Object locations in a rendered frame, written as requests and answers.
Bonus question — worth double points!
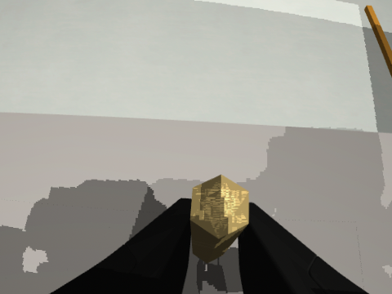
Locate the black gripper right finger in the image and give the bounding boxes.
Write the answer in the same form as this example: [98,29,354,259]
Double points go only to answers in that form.
[238,203,368,294]

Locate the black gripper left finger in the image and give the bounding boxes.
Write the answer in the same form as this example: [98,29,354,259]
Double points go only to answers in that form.
[50,198,192,294]

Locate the grey rectangular floor panel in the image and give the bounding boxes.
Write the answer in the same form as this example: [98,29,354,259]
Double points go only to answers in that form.
[0,112,392,294]

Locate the orange rectangular rod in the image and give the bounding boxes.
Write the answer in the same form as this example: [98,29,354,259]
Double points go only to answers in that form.
[364,6,392,78]

